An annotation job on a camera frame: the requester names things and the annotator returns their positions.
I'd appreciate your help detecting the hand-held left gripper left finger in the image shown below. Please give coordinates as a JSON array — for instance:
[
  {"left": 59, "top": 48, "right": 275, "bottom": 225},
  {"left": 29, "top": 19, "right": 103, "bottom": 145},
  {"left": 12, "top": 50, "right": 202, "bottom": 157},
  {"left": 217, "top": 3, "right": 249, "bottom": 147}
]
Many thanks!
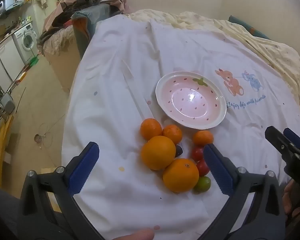
[{"left": 16, "top": 141, "right": 108, "bottom": 240}]

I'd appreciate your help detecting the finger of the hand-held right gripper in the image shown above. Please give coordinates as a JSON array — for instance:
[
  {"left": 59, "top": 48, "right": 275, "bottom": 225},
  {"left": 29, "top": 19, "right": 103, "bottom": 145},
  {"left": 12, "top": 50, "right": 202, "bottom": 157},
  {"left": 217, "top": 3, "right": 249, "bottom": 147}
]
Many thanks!
[
  {"left": 283, "top": 127, "right": 300, "bottom": 153},
  {"left": 264, "top": 126, "right": 294, "bottom": 160}
]

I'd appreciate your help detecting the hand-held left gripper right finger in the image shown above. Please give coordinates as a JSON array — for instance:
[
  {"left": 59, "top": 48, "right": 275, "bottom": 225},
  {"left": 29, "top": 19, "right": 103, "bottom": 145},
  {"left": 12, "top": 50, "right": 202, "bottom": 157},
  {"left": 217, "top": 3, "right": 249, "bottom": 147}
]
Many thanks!
[{"left": 197, "top": 144, "right": 287, "bottom": 240}]

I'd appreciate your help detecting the red cherry tomato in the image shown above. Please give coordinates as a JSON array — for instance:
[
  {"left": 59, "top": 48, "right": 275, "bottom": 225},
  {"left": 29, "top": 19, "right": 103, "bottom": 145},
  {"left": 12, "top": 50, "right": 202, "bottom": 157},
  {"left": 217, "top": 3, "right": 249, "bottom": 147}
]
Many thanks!
[
  {"left": 195, "top": 159, "right": 210, "bottom": 177},
  {"left": 191, "top": 147, "right": 205, "bottom": 162}
]

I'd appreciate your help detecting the small mandarin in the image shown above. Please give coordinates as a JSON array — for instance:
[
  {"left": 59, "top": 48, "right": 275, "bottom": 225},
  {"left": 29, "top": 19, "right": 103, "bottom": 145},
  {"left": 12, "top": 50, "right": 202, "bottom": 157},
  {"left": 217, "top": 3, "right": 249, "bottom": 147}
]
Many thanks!
[
  {"left": 162, "top": 124, "right": 183, "bottom": 145},
  {"left": 192, "top": 130, "right": 214, "bottom": 146},
  {"left": 140, "top": 118, "right": 163, "bottom": 141}
]

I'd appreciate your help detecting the large orange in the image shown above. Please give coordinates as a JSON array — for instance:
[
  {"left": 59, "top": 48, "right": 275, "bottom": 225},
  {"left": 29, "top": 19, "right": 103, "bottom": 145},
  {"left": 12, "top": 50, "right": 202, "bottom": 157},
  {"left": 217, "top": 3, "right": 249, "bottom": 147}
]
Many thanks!
[
  {"left": 141, "top": 135, "right": 177, "bottom": 170},
  {"left": 162, "top": 158, "right": 200, "bottom": 193}
]

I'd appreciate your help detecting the pink strawberry print plate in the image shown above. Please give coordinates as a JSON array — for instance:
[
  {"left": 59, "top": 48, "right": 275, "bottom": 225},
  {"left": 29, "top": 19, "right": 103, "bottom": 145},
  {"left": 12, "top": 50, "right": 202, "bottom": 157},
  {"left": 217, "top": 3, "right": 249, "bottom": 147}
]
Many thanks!
[{"left": 155, "top": 71, "right": 227, "bottom": 130}]

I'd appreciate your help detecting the person's right hand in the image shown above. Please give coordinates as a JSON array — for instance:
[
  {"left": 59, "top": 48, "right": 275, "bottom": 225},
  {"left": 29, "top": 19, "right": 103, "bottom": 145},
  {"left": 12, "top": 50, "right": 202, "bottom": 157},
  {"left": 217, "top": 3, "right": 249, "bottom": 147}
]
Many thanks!
[{"left": 281, "top": 180, "right": 294, "bottom": 217}]

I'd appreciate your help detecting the person's left hand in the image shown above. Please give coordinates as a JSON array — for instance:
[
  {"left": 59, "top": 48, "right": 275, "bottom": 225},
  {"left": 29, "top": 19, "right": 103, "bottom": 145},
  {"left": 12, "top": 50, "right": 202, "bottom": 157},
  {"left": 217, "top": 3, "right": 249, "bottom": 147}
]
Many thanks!
[{"left": 112, "top": 229, "right": 155, "bottom": 240}]

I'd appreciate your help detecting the green cherry tomato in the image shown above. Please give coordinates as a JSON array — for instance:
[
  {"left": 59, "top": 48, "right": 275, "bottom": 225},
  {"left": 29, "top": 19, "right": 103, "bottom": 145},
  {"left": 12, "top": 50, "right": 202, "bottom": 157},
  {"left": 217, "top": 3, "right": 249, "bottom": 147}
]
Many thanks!
[{"left": 193, "top": 176, "right": 212, "bottom": 193}]

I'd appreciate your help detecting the yellow wooden chair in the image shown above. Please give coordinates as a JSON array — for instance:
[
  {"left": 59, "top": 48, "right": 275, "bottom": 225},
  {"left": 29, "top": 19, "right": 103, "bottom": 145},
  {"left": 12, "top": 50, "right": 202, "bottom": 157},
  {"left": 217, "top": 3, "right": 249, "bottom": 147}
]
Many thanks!
[{"left": 0, "top": 105, "right": 15, "bottom": 188}]

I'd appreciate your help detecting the person's grey clothing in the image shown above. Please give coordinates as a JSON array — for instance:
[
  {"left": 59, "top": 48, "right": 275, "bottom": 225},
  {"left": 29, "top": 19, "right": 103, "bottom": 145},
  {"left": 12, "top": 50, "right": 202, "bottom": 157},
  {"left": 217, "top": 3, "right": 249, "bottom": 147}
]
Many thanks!
[{"left": 0, "top": 184, "right": 24, "bottom": 240}]

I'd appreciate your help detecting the white cartoon print bed sheet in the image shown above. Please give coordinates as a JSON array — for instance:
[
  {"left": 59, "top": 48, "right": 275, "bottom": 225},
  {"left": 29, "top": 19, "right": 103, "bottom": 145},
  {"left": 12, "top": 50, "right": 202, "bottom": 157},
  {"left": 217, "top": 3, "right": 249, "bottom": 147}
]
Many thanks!
[{"left": 61, "top": 14, "right": 300, "bottom": 240}]

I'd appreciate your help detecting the grey chair seat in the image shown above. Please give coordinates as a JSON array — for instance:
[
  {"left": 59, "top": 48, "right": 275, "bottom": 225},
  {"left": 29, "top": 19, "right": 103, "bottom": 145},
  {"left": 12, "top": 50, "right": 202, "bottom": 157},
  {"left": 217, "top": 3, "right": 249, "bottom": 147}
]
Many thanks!
[{"left": 0, "top": 92, "right": 16, "bottom": 115}]

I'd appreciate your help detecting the pale yellow quilt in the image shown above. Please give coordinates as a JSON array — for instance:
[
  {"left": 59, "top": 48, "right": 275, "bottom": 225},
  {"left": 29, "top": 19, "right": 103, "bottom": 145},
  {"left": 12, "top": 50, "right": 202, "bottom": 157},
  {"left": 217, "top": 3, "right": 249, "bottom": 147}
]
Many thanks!
[{"left": 125, "top": 9, "right": 300, "bottom": 120}]

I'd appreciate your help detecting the teal pillow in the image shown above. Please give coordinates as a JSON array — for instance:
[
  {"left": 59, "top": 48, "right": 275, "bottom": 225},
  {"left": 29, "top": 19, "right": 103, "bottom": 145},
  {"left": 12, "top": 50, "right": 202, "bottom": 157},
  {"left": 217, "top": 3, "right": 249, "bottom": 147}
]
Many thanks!
[{"left": 228, "top": 15, "right": 270, "bottom": 40}]

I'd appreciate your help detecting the lace covered cabinet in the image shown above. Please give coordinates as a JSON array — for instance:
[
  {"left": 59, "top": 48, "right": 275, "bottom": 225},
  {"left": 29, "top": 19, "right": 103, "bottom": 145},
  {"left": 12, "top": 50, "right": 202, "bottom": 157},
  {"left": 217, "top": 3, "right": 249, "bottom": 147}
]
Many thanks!
[{"left": 37, "top": 26, "right": 82, "bottom": 93}]

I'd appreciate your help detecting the white kitchen cabinet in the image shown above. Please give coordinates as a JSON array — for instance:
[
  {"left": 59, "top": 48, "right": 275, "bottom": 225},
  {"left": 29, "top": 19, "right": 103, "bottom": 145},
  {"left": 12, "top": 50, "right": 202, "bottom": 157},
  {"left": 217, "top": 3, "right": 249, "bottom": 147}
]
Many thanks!
[{"left": 0, "top": 37, "right": 25, "bottom": 92}]

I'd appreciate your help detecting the white washing machine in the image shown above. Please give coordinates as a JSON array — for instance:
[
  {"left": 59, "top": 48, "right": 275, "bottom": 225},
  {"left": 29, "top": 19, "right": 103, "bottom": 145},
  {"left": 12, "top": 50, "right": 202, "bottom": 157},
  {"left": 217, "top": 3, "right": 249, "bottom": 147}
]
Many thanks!
[{"left": 12, "top": 22, "right": 40, "bottom": 64}]

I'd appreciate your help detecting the wire coil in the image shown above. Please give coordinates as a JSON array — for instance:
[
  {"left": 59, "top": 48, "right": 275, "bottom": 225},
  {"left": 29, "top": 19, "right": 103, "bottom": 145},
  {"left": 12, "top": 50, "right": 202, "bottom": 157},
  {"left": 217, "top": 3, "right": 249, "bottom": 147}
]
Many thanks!
[{"left": 34, "top": 114, "right": 65, "bottom": 150}]

